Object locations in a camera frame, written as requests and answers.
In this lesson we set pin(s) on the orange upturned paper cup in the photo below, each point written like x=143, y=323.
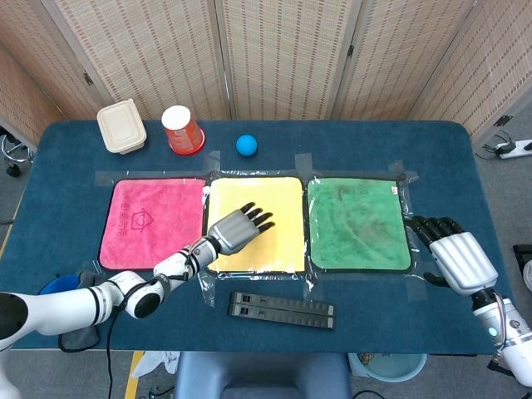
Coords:
x=183, y=133

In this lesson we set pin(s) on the black plastic bar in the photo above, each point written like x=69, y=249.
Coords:
x=287, y=302
x=282, y=316

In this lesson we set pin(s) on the white power strip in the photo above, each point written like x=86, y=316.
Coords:
x=515, y=149

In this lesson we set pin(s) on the beige lidded food container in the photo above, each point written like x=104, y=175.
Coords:
x=120, y=126

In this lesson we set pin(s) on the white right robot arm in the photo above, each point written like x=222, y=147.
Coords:
x=513, y=332

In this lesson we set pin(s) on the chrome stool base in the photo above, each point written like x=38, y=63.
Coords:
x=14, y=156

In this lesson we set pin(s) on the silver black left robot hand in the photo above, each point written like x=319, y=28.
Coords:
x=234, y=230

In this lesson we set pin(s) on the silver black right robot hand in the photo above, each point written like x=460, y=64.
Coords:
x=461, y=257

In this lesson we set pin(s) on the green towel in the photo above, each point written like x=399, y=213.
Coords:
x=357, y=224

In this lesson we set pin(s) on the light blue bucket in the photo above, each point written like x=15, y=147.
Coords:
x=386, y=365

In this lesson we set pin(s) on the clear plastic sheet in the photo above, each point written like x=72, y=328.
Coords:
x=213, y=291

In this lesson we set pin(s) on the blue padded seat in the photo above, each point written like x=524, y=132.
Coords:
x=262, y=374

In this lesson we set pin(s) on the black box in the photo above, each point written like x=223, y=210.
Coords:
x=524, y=253

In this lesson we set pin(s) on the grey rag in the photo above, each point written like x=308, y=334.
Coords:
x=79, y=340

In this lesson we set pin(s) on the yellow towel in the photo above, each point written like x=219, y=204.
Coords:
x=282, y=195

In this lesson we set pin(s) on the woven folding screen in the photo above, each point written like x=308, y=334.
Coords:
x=282, y=54

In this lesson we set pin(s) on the white plastic bag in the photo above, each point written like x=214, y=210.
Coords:
x=160, y=361

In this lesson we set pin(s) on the pink towel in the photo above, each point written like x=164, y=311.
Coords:
x=166, y=199

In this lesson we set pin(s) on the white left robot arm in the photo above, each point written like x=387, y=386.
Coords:
x=62, y=309

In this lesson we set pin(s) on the blue bowl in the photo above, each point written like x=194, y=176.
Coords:
x=56, y=284

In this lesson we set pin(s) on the blue ball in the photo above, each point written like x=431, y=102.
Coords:
x=247, y=145

